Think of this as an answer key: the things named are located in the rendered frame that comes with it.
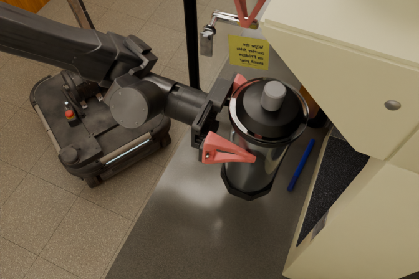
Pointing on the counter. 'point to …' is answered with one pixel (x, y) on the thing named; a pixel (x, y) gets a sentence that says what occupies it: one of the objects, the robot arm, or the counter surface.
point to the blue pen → (300, 165)
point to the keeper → (319, 225)
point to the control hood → (350, 52)
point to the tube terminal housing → (365, 223)
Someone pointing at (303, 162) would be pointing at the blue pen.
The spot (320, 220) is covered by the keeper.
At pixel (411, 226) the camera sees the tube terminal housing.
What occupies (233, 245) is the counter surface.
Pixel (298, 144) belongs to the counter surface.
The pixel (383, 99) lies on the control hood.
